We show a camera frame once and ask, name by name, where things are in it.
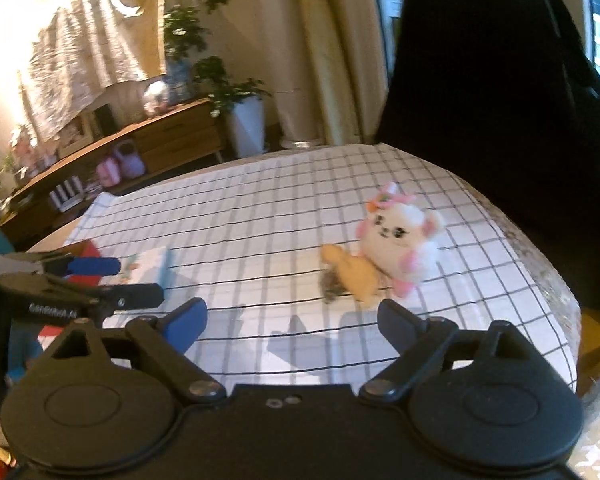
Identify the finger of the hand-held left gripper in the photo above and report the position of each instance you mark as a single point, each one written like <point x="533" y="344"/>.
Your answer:
<point x="397" y="322"/>
<point x="185" y="325"/>

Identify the small yellow brown plush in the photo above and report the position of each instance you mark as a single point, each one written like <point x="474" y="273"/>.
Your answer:
<point x="360" y="275"/>

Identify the red cardboard box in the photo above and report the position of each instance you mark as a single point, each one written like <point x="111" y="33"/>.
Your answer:
<point x="87" y="249"/>

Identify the green white tissue packet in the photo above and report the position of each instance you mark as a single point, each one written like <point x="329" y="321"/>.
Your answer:
<point x="150" y="262"/>

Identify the white pink bunny plush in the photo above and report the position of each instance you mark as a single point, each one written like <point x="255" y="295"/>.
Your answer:
<point x="400" y="240"/>

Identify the set of small bottles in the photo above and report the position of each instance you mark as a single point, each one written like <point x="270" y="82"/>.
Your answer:
<point x="69" y="194"/>

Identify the pink kettlebell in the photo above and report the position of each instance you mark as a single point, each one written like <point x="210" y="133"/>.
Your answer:
<point x="107" y="175"/>

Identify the checkered white tablecloth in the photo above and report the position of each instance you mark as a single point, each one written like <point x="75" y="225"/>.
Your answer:
<point x="255" y="200"/>

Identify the purple kettlebell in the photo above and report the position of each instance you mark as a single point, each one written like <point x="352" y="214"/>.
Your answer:
<point x="130" y="162"/>

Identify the wooden sideboard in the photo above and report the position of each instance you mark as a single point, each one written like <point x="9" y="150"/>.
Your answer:
<point x="170" y="132"/>

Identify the white planter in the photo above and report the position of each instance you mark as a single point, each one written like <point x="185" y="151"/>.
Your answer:
<point x="247" y="127"/>

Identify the cream shell-shaped cushion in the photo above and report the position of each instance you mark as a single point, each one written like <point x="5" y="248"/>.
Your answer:
<point x="122" y="100"/>

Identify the white plush toy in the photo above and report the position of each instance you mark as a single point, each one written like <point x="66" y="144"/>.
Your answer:
<point x="156" y="96"/>

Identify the blue vase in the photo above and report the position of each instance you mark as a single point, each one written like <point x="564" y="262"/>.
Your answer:
<point x="180" y="77"/>

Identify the yellow curtain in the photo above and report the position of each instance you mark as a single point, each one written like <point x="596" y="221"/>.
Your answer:
<point x="360" y="60"/>

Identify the green potted plant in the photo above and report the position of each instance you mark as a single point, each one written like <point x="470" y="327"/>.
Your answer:
<point x="195" y="25"/>

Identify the small picture frame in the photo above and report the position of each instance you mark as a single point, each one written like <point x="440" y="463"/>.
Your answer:
<point x="77" y="135"/>

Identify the floral wall tapestry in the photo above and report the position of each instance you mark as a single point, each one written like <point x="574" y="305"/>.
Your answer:
<point x="90" y="45"/>

